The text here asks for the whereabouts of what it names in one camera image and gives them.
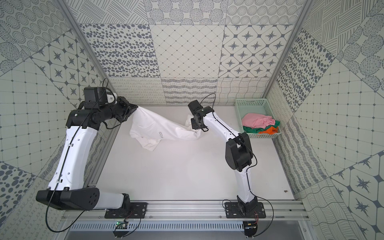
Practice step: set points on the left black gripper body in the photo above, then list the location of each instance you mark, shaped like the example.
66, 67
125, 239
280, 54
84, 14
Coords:
126, 107

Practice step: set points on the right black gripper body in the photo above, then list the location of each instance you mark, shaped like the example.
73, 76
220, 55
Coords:
196, 125

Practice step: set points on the white t-shirt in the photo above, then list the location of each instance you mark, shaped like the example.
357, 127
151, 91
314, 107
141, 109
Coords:
150, 128

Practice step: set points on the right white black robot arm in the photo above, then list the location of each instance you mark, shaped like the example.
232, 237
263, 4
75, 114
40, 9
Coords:
238, 151

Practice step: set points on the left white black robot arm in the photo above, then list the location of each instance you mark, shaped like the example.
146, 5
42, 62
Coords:
66, 190

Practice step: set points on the green t-shirt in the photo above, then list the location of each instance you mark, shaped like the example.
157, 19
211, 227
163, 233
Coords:
257, 130

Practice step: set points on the pink t-shirt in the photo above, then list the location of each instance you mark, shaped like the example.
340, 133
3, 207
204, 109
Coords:
254, 120

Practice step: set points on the orange t-shirt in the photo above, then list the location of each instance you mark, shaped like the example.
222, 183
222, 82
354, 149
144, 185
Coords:
270, 131

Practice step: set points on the left green circuit board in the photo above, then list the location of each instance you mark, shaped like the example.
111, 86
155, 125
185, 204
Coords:
121, 226

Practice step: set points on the right black circuit board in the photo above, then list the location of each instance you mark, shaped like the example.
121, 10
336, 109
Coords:
250, 229

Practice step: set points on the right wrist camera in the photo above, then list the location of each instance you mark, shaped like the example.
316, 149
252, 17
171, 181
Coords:
194, 107

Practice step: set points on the aluminium mounting rail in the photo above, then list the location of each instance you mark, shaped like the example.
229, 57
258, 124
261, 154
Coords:
277, 210

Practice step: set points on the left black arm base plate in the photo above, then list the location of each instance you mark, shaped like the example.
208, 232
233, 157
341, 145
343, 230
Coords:
136, 210

